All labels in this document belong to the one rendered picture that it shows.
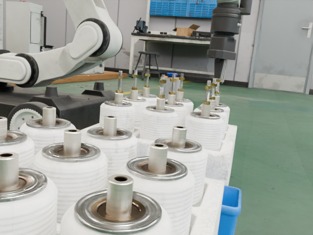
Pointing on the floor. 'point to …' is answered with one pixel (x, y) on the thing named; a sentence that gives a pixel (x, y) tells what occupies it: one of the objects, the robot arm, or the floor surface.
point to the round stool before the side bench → (149, 63)
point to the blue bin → (229, 210)
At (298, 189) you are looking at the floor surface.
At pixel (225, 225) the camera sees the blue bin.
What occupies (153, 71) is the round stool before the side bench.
